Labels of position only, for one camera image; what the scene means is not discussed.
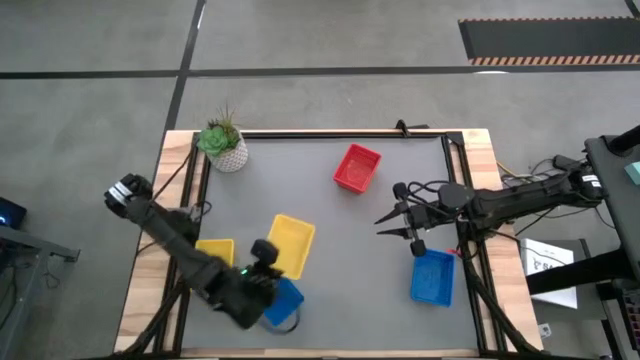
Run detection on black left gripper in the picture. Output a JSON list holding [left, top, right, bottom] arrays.
[[207, 238, 285, 331]]

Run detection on black aluminium table frame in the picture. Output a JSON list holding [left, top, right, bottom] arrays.
[[112, 128, 546, 360]]

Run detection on dark screen with blue light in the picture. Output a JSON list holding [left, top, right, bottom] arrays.
[[0, 196, 29, 231]]

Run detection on black table clamp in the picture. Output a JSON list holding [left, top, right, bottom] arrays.
[[394, 118, 430, 139]]

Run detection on black side table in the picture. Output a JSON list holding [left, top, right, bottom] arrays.
[[524, 124, 640, 296]]

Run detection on light wooden table board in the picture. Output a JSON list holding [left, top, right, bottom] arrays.
[[113, 128, 545, 359]]

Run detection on black floor mat orange stripes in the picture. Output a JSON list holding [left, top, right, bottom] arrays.
[[458, 17, 640, 67]]

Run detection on black cable loop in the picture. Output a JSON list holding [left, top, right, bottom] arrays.
[[257, 307, 303, 335]]

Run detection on blue slotted plastic basket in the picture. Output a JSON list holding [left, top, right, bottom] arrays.
[[412, 250, 454, 305], [410, 248, 457, 308], [263, 277, 305, 327]]

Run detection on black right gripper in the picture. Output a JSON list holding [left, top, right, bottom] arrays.
[[374, 182, 442, 259]]

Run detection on yellow slotted plastic basket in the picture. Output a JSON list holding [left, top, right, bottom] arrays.
[[266, 213, 317, 281], [194, 238, 236, 267], [269, 216, 314, 278]]

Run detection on dark storage crate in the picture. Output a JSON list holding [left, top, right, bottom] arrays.
[[619, 292, 640, 341]]

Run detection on red slotted plastic basket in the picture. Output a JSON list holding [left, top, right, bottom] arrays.
[[332, 143, 383, 195], [336, 146, 380, 191]]

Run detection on succulent plant in white pot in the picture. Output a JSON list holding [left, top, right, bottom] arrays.
[[195, 102, 250, 174]]

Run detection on black cable bundle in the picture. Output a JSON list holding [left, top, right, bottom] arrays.
[[497, 155, 584, 185]]

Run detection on white printed cardboard box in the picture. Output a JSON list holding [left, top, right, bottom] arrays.
[[519, 237, 579, 310]]

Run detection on gray metal desk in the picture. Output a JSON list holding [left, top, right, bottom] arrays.
[[0, 224, 81, 360]]

